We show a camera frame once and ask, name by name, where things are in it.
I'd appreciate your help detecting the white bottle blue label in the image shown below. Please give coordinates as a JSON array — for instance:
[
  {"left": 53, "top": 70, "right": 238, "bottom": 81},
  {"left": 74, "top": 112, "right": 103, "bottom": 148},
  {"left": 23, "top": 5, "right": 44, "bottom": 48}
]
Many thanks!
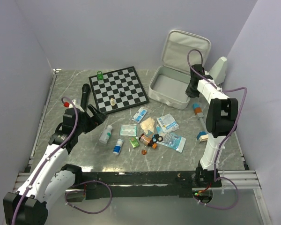
[{"left": 113, "top": 139, "right": 124, "bottom": 156}]

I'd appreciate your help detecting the black white chessboard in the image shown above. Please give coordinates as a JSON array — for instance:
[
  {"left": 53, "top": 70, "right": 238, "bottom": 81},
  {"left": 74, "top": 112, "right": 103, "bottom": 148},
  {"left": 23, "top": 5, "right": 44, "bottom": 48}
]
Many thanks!
[{"left": 89, "top": 66, "right": 149, "bottom": 114}]

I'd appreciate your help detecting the blue orange grey block toy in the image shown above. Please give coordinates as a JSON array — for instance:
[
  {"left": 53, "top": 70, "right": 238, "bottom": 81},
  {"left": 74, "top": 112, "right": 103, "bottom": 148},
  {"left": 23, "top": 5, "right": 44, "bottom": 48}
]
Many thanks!
[{"left": 192, "top": 103, "right": 206, "bottom": 129}]

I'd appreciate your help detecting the purple cable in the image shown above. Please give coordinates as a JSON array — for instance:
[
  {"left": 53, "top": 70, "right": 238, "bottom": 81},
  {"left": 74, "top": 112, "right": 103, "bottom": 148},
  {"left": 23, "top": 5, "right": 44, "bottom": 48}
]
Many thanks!
[
  {"left": 11, "top": 96, "right": 113, "bottom": 225},
  {"left": 186, "top": 49, "right": 248, "bottom": 210}
]

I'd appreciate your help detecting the bandage strips bag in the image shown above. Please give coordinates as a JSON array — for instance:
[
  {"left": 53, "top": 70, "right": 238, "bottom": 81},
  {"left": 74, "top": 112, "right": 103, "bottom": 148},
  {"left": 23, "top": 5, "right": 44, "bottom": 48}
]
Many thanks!
[{"left": 120, "top": 125, "right": 137, "bottom": 137}]

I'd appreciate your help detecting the green toy padlock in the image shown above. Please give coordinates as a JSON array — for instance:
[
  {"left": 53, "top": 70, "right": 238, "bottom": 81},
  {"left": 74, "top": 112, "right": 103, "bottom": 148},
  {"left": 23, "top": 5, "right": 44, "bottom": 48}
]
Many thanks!
[{"left": 96, "top": 71, "right": 104, "bottom": 80}]

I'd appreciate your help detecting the cream gloves packet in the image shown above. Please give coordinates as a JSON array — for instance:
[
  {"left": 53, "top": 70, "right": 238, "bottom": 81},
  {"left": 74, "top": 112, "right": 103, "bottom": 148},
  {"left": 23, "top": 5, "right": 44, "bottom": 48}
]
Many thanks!
[{"left": 140, "top": 117, "right": 155, "bottom": 134}]

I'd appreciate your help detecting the brown medicine bottle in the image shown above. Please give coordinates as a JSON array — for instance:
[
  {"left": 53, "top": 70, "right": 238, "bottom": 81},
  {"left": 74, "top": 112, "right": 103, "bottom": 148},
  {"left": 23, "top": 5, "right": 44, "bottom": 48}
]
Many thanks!
[{"left": 139, "top": 133, "right": 157, "bottom": 149}]

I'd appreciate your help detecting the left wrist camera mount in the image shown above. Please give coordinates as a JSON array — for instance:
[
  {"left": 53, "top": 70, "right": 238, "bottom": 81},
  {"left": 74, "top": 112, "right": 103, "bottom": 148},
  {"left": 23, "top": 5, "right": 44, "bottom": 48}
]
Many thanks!
[{"left": 62, "top": 98, "right": 85, "bottom": 112}]

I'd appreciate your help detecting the white medicine kit case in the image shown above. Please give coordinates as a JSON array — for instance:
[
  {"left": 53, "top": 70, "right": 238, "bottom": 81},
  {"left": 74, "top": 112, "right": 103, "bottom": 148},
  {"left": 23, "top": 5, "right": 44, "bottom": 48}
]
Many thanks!
[{"left": 148, "top": 30, "right": 211, "bottom": 110}]

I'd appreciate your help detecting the green sachet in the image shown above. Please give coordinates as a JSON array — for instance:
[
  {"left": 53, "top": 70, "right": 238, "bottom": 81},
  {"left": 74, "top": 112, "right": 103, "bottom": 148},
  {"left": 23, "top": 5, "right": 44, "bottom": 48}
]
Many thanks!
[{"left": 129, "top": 137, "right": 140, "bottom": 148}]

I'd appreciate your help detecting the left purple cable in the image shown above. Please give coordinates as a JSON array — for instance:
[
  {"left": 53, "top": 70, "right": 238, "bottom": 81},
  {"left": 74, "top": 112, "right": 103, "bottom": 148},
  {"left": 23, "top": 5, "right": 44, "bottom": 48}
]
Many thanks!
[{"left": 11, "top": 96, "right": 113, "bottom": 225}]

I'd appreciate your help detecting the black wireless microphone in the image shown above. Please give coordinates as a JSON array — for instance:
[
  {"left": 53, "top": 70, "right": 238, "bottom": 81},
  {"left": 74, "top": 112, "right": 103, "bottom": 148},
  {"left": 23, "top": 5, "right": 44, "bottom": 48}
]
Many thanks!
[{"left": 80, "top": 83, "right": 90, "bottom": 110}]

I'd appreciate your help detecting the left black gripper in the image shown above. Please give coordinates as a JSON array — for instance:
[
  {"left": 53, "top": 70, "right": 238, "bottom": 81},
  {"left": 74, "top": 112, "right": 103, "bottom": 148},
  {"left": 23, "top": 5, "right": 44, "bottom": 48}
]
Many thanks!
[{"left": 74, "top": 104, "right": 107, "bottom": 135}]

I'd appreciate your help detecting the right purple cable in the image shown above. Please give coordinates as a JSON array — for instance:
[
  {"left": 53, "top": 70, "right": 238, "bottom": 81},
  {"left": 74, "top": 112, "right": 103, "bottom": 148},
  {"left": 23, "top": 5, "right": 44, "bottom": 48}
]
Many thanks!
[{"left": 186, "top": 49, "right": 248, "bottom": 210}]

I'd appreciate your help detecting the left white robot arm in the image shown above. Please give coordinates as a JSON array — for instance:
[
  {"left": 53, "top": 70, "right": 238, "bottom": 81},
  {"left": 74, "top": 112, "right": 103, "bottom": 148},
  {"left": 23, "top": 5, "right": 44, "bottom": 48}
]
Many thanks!
[{"left": 3, "top": 105, "right": 107, "bottom": 225}]

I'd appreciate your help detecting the white wedge device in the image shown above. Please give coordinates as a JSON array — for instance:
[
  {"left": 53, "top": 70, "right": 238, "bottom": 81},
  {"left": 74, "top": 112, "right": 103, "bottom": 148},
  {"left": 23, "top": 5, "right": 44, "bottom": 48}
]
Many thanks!
[{"left": 209, "top": 56, "right": 228, "bottom": 85}]

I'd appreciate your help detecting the white bottle green label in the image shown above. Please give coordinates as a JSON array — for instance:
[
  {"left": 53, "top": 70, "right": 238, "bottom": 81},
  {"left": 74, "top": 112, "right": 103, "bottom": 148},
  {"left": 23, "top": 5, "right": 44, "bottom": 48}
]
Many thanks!
[{"left": 99, "top": 125, "right": 113, "bottom": 144}]

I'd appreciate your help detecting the alcohol wipes bag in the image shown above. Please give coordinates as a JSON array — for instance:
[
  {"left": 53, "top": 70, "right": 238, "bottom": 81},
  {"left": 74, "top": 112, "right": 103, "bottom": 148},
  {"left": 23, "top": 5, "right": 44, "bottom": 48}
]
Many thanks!
[{"left": 131, "top": 107, "right": 148, "bottom": 123}]

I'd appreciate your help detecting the cream chess piece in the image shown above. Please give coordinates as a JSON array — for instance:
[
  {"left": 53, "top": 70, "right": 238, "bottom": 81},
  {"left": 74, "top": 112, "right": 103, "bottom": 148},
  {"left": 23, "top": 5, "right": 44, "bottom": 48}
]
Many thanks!
[{"left": 110, "top": 98, "right": 116, "bottom": 106}]

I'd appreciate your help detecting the black chess piece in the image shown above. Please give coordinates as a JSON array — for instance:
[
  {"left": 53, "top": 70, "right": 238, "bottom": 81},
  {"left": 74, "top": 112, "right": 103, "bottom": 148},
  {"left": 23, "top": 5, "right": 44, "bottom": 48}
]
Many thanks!
[{"left": 119, "top": 91, "right": 125, "bottom": 97}]

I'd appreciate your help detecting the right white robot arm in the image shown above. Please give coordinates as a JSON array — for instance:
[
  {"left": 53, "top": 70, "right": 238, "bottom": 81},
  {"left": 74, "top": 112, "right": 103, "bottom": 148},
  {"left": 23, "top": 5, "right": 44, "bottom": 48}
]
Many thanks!
[{"left": 185, "top": 64, "right": 238, "bottom": 187}]

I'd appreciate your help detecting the blue wooden block toy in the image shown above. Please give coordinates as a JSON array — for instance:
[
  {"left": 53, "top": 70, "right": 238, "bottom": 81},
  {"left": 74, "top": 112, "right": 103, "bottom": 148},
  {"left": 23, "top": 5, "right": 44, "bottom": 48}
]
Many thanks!
[{"left": 196, "top": 131, "right": 208, "bottom": 142}]

